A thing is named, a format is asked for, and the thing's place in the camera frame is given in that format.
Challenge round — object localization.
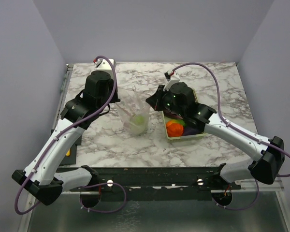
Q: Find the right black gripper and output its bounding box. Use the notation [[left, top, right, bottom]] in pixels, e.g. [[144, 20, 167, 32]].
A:
[[147, 84, 186, 117]]

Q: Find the clear zip top bag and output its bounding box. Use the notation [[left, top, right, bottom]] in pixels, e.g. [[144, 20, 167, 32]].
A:
[[115, 87, 150, 136]]

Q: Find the green toy cabbage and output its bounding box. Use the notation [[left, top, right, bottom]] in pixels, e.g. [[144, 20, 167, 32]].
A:
[[128, 114, 146, 135]]

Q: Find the green perforated plastic basket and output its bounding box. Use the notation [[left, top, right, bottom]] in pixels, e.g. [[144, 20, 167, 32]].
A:
[[163, 87, 206, 143]]

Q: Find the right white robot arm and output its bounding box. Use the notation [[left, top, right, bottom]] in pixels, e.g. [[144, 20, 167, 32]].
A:
[[146, 82, 285, 189]]

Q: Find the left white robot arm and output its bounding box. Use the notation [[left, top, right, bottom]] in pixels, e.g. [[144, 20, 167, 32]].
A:
[[12, 70, 119, 205]]

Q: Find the long striped purple eggplant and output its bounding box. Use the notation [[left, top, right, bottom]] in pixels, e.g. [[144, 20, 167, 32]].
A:
[[163, 110, 183, 119]]

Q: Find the green toy mango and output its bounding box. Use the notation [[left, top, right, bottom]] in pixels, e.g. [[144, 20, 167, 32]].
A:
[[174, 119, 186, 127]]

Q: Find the orange toy pumpkin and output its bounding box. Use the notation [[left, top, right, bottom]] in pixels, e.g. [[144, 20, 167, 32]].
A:
[[165, 120, 184, 137]]

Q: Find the dark purple toy eggplant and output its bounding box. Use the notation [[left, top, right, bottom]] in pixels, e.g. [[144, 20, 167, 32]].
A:
[[182, 126, 202, 136]]

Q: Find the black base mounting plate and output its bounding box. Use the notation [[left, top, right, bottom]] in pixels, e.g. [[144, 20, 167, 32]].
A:
[[70, 166, 242, 201]]

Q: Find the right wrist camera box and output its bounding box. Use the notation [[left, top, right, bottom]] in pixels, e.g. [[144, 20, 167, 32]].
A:
[[163, 70, 180, 91]]

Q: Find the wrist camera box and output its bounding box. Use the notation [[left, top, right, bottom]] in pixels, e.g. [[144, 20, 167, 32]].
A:
[[163, 70, 180, 91], [94, 58, 112, 72]]

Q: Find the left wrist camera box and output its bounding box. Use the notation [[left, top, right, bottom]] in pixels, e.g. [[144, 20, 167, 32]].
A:
[[94, 58, 112, 72]]

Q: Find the aluminium frame rail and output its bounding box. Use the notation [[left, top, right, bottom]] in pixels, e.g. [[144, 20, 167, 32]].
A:
[[61, 178, 284, 194]]

